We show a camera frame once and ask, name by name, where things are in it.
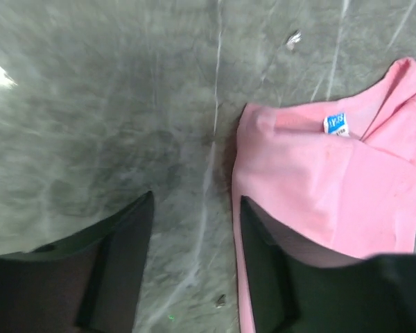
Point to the pink t shirt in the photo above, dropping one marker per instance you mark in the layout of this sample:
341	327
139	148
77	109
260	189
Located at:
341	173

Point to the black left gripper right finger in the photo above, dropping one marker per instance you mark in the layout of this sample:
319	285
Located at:
297	285

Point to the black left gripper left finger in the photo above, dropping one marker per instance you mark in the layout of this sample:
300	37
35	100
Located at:
87	282

